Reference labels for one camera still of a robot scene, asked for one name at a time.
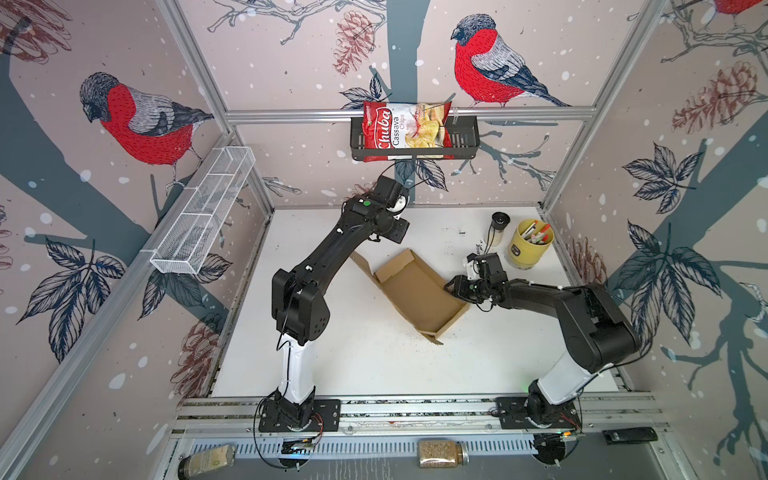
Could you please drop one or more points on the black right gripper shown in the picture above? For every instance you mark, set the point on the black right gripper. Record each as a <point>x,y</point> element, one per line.
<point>458,286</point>

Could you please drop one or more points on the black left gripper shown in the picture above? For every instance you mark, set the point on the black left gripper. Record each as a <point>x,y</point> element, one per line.
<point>400,231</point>

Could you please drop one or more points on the brown cardboard box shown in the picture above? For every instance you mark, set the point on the brown cardboard box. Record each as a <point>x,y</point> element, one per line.
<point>417,292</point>

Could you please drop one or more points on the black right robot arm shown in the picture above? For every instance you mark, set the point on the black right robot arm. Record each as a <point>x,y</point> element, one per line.
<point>596,333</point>

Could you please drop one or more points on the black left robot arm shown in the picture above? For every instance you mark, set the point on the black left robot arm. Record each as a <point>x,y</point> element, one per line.
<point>298,302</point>

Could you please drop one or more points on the black lid spice shaker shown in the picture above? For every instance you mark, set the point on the black lid spice shaker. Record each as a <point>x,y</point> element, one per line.
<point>499,222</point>

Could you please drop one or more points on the yellow pen cup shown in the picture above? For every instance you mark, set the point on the yellow pen cup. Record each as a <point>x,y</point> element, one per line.
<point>531,239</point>

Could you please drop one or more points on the red cassava chips bag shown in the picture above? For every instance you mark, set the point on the red cassava chips bag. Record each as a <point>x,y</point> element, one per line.
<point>389,126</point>

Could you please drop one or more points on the brown grain glass jar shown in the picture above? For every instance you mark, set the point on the brown grain glass jar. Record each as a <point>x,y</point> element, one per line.
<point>440,453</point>

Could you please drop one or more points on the black remote device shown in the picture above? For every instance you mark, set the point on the black remote device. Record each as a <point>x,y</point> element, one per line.
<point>630,436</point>

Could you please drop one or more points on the black wall basket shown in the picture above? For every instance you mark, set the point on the black wall basket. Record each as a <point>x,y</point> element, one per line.
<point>462,131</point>

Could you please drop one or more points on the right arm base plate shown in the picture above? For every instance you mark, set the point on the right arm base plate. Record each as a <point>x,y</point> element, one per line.
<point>520,412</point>

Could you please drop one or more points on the white wire mesh shelf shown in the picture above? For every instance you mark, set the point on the white wire mesh shelf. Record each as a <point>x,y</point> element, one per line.
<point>194,230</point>

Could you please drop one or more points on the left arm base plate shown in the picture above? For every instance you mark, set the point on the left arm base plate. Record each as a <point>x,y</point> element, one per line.
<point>325,417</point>

